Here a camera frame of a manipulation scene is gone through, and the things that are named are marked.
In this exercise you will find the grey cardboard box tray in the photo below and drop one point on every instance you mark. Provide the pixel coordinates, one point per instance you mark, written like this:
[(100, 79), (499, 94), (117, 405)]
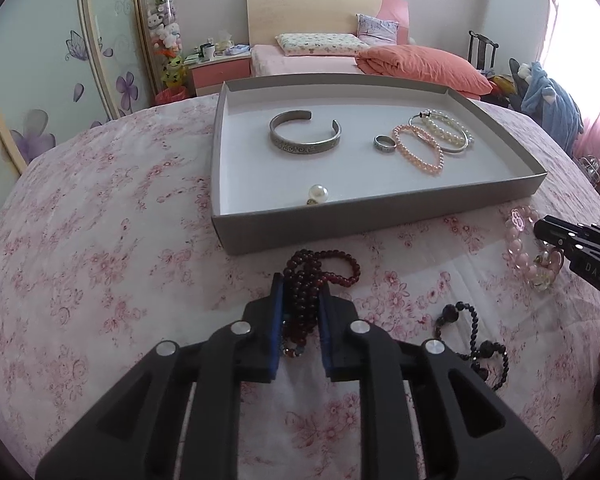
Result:
[(360, 175)]

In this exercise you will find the pink white nightstand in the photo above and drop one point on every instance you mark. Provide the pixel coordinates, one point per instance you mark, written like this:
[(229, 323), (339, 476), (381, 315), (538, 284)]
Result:
[(215, 72)]

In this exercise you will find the blue cloth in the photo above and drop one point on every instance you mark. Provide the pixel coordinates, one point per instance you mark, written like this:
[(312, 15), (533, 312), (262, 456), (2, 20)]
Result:
[(239, 50)]

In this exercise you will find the blue fleece robe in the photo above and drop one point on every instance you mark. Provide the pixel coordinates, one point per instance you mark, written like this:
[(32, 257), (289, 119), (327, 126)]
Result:
[(550, 100)]

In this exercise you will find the orange duvet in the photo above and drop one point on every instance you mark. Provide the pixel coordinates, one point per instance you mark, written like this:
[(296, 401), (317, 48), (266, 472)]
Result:
[(420, 65)]

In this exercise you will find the wooden pink bed headboard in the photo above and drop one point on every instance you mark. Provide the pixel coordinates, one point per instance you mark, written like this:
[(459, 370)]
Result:
[(305, 10)]

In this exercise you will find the patterned cream pillow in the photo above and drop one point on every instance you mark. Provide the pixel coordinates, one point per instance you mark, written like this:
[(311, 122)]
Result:
[(320, 44)]

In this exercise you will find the clear plush toy tube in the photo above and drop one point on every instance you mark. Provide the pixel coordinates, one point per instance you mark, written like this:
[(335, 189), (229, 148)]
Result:
[(165, 25)]

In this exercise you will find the small purple pillow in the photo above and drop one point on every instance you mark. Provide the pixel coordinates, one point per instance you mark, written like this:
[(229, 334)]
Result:
[(377, 27)]

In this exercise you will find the red waste bin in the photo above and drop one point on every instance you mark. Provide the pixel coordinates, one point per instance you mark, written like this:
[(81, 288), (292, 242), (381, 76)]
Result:
[(170, 95)]

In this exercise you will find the flower print sliding wardrobe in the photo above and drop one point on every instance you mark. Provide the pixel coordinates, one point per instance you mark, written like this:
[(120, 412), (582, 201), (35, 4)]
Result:
[(40, 35)]

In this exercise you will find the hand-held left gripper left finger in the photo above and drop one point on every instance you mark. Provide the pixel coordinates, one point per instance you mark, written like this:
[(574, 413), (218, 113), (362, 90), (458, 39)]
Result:
[(278, 310)]

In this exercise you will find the thin silver bangle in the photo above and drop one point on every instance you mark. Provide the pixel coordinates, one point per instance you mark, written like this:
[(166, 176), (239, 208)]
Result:
[(452, 150)]

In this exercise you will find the yellow and red cloth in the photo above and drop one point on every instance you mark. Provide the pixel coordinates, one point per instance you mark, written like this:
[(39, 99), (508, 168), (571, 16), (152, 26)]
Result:
[(502, 82)]

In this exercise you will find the white pearl earring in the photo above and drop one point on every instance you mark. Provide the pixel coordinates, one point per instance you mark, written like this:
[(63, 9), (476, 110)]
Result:
[(319, 192)]

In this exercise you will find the dark wooden chair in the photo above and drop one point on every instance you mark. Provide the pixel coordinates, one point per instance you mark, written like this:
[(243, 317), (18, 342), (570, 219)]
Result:
[(480, 50)]

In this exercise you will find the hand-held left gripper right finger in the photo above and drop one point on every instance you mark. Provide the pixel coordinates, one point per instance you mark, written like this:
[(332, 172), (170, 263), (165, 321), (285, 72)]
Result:
[(325, 340)]

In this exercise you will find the pink sheeted mattress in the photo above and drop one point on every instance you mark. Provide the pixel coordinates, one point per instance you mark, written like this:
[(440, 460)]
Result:
[(300, 64)]

